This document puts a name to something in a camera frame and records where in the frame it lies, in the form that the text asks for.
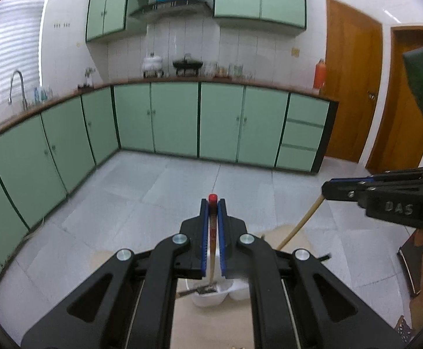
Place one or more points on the orange thermos bottle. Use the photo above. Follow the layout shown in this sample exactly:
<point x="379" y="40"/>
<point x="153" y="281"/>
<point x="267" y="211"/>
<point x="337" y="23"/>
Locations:
<point x="319" y="74"/>

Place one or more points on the green lower kitchen cabinets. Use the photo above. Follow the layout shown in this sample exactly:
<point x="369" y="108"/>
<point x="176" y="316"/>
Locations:
<point x="175" y="116"/>

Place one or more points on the dark wooden kitchen countertop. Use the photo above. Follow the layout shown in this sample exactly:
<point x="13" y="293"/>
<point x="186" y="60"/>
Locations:
<point x="196" y="80"/>

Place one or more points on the white plastic utensil holder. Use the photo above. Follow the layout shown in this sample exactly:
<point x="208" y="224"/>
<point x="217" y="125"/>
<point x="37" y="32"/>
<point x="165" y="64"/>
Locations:
<point x="211" y="298"/>

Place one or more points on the gas stove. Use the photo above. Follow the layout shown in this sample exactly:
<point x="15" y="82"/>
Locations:
<point x="171" y="73"/>

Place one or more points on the white canister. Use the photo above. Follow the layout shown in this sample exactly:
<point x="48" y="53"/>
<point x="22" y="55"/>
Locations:
<point x="210" y="69"/>

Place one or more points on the single red-ended chopstick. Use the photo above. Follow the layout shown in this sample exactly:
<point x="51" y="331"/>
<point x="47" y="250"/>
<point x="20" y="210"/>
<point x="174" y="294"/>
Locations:
<point x="214" y="225"/>
<point x="300" y="223"/>

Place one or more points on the wall hook rail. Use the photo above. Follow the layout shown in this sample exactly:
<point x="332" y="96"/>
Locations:
<point x="61" y="25"/>

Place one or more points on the recessed wooden door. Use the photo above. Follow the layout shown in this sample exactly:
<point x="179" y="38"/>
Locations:
<point x="404" y="116"/>

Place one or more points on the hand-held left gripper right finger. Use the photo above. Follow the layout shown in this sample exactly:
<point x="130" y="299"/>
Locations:
<point x="223" y="240"/>

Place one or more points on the metal kitchen faucet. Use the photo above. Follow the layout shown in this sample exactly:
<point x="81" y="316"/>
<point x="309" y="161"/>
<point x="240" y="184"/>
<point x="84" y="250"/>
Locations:
<point x="16" y="76"/>

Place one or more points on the black range hood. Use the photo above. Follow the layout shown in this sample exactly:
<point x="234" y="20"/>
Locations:
<point x="171" y="7"/>

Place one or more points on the green drawer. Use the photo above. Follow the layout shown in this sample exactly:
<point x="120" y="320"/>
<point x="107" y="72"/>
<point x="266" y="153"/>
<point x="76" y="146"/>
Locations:
<point x="303" y="134"/>
<point x="309" y="107"/>
<point x="298" y="158"/>

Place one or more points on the black spoon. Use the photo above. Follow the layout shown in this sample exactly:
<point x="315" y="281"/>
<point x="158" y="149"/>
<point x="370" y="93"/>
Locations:
<point x="200" y="291"/>

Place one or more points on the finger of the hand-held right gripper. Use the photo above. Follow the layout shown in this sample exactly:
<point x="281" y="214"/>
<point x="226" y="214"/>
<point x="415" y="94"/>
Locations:
<point x="397" y="174"/>
<point x="342" y="191"/>

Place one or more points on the beige tablecloth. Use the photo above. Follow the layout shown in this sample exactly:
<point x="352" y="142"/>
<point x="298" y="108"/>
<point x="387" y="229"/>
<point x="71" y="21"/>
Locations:
<point x="211" y="327"/>

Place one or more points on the glass jar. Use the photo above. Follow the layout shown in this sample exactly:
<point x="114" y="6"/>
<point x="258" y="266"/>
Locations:
<point x="237" y="69"/>

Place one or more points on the white cooking pot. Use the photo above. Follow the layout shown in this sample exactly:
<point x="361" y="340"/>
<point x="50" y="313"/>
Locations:
<point x="152" y="62"/>

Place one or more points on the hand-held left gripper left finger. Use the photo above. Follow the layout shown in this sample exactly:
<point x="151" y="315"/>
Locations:
<point x="204" y="240"/>

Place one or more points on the dish soap bottles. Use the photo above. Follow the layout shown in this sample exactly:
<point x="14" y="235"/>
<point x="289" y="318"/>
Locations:
<point x="41" y="93"/>

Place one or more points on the black wok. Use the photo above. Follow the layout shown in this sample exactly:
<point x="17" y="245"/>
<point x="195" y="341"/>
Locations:
<point x="187" y="63"/>

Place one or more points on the wall switch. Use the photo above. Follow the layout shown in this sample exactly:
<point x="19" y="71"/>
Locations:
<point x="295" y="52"/>

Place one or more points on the white window blind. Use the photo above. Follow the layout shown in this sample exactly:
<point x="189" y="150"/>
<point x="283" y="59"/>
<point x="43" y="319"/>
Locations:
<point x="11" y="36"/>

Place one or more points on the closed wooden door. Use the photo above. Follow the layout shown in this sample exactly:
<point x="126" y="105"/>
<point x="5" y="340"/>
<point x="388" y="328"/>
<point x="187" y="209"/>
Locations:
<point x="353" y="80"/>

